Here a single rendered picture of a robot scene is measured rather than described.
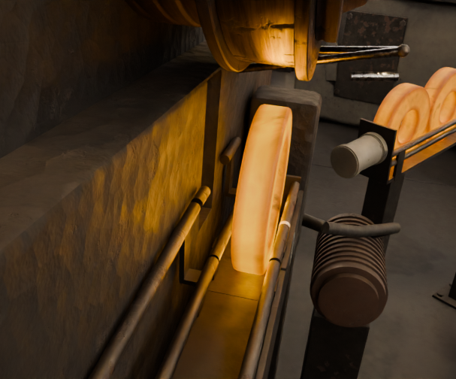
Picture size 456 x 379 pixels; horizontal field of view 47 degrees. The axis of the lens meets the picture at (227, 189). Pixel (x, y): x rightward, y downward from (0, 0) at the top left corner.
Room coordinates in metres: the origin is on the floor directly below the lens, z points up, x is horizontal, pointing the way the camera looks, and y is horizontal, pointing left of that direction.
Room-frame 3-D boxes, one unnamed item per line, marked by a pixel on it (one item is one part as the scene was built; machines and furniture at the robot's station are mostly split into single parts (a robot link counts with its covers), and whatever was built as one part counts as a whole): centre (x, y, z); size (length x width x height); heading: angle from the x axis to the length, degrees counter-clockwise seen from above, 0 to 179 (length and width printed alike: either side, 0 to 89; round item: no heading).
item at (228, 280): (0.53, -0.04, 0.66); 0.19 x 0.07 x 0.01; 169
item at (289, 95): (0.75, -0.07, 0.68); 0.11 x 0.08 x 0.24; 79
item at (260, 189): (0.51, -0.04, 0.75); 0.18 x 0.03 x 0.18; 170
